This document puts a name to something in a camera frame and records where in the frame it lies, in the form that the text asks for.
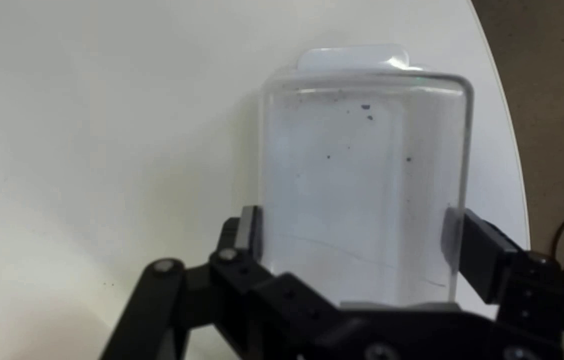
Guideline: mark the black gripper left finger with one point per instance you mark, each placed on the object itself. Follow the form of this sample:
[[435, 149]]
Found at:
[[240, 243]]

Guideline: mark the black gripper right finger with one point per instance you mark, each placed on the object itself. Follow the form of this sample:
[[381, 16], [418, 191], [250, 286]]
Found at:
[[485, 257]]

